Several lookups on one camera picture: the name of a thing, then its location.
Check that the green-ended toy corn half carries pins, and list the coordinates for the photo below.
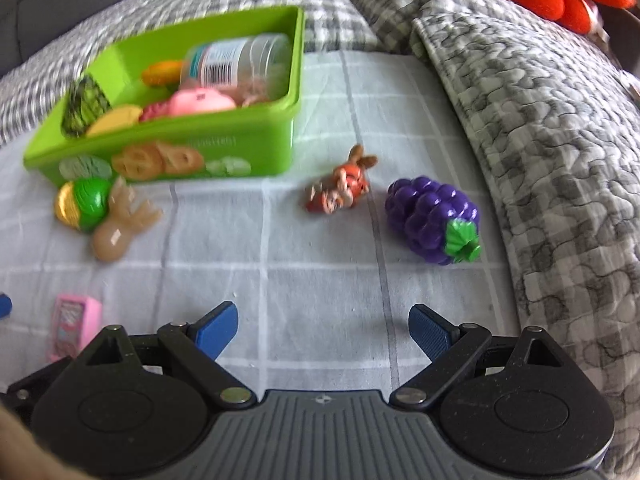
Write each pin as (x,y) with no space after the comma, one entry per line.
(90,200)

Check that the amber hand-shaped toy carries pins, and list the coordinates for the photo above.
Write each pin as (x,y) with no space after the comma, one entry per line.
(112,240)
(255,92)

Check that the yellow toy corn half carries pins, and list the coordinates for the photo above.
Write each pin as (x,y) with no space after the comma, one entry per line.
(162,72)

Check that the green plastic box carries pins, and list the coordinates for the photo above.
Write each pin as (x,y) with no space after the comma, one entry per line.
(240,130)

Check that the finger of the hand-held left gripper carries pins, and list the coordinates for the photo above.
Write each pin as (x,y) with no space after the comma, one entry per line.
(35,382)
(3,305)

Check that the small pink box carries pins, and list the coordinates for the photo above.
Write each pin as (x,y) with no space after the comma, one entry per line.
(70,325)

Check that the grey grid-pattern sheet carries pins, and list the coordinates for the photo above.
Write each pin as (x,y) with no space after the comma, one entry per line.
(300,270)

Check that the orange animal figurine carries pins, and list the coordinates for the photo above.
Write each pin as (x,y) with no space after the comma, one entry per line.
(342,185)

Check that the green striped toy piece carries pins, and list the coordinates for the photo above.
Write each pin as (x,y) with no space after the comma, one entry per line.
(82,102)

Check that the clear cotton swab jar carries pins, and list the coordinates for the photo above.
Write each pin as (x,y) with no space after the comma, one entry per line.
(225,62)

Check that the purple toy grape bunch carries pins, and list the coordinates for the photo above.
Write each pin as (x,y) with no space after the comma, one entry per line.
(430,215)

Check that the grey quilted checked blanket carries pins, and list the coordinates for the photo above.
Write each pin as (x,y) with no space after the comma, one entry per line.
(550,135)

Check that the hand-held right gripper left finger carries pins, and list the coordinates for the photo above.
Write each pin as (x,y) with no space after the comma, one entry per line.
(217,330)

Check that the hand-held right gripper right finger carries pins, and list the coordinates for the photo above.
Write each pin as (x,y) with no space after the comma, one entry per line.
(430,332)

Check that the pink toy pig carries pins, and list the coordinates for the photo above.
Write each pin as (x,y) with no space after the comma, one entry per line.
(200,101)

